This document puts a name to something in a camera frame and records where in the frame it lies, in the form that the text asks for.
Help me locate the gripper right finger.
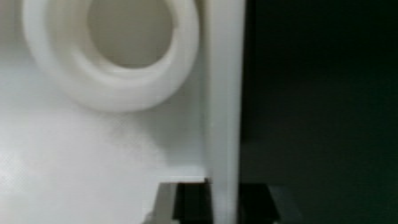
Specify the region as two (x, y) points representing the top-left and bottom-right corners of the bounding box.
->
(240, 183), (279, 224)

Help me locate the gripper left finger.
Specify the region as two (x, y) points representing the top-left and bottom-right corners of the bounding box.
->
(144, 179), (213, 224)

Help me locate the white square tabletop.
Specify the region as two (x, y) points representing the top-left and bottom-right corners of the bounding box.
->
(0, 0), (245, 224)

